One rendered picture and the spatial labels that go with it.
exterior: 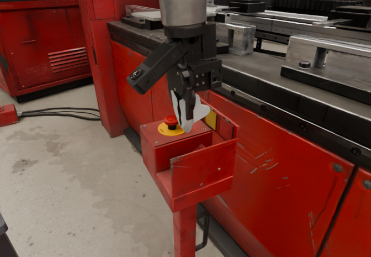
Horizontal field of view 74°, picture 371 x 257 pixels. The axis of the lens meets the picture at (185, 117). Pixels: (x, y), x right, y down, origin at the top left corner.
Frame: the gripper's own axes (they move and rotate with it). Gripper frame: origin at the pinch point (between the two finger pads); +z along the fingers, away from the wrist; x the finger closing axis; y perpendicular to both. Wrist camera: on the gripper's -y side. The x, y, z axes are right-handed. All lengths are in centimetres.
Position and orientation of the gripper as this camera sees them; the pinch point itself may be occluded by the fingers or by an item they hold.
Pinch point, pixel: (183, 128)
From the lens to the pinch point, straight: 50.8
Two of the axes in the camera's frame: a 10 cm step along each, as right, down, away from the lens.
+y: 8.8, -3.0, 3.6
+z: 0.8, 8.5, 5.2
